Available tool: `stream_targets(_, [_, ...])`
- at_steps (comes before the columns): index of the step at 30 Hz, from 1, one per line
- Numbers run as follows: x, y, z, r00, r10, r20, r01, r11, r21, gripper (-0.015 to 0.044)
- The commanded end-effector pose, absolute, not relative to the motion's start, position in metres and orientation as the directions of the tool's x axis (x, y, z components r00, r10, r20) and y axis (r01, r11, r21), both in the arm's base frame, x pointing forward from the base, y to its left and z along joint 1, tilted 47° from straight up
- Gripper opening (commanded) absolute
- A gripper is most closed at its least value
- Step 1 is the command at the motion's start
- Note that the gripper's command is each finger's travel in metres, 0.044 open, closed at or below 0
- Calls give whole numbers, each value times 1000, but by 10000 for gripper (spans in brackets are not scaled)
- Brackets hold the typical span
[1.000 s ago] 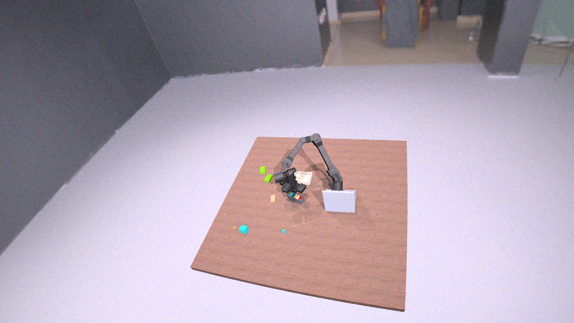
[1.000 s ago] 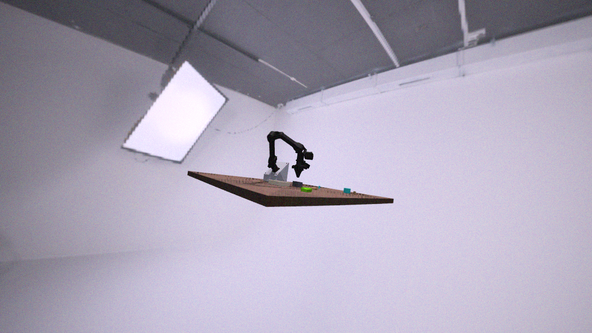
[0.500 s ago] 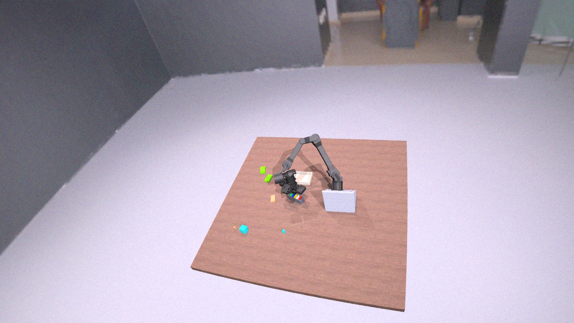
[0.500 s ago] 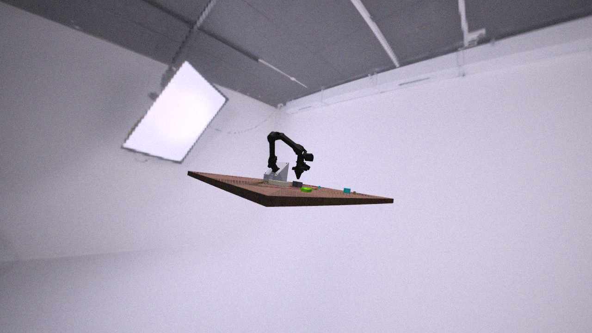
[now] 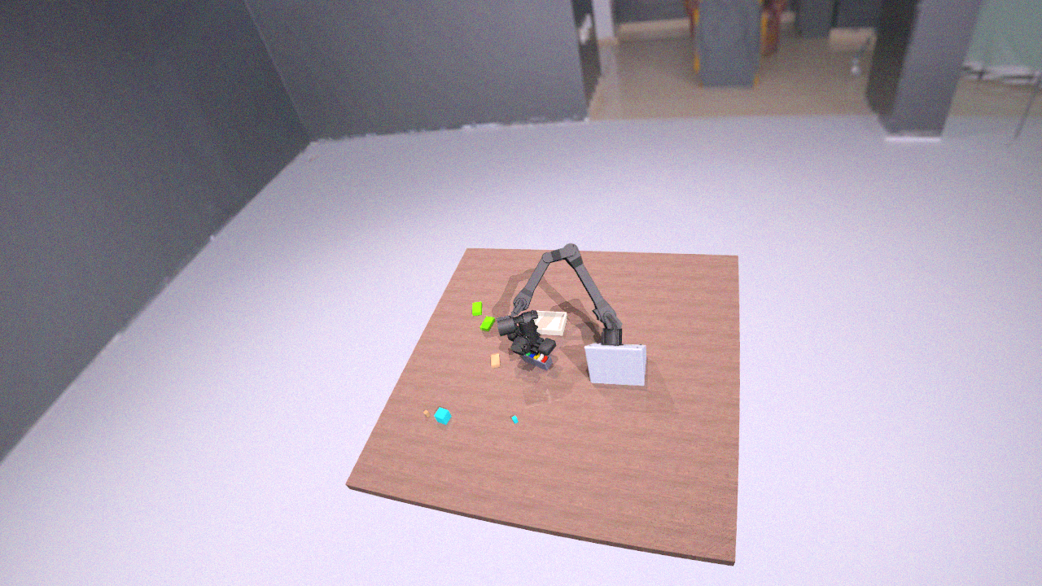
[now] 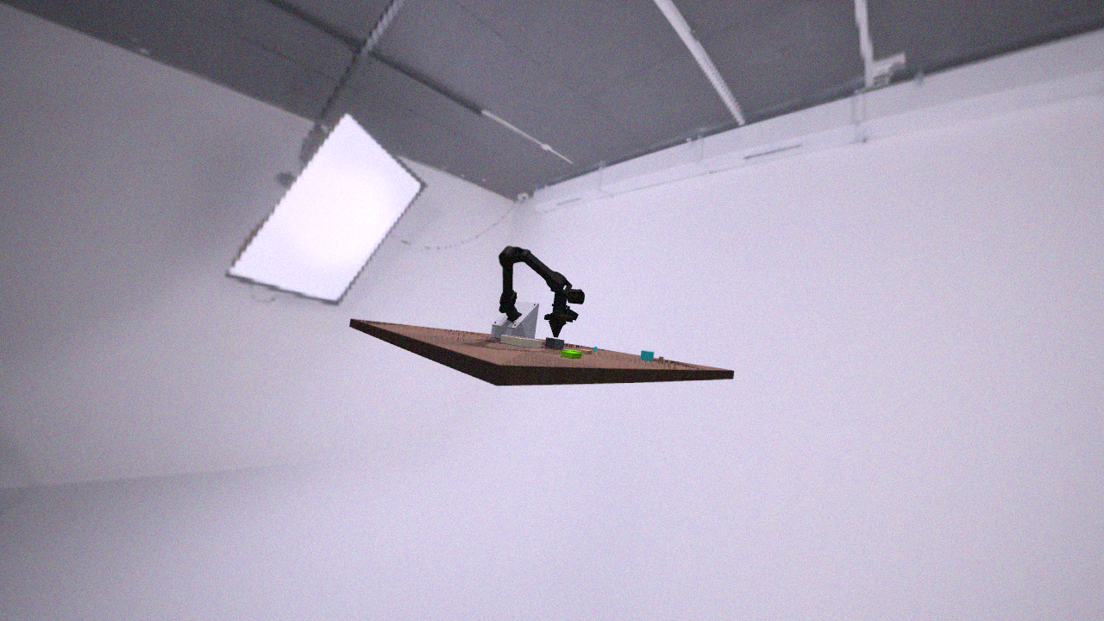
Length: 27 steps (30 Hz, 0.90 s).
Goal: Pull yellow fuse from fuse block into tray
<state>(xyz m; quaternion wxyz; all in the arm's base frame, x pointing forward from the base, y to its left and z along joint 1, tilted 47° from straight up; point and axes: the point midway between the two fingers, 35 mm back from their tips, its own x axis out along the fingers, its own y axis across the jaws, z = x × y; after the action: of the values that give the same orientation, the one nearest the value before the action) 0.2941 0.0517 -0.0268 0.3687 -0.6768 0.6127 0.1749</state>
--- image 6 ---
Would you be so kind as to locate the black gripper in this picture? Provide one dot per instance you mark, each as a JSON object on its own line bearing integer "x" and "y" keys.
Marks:
{"x": 558, "y": 318}

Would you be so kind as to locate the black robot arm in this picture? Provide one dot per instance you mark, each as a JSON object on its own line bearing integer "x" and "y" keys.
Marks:
{"x": 555, "y": 281}

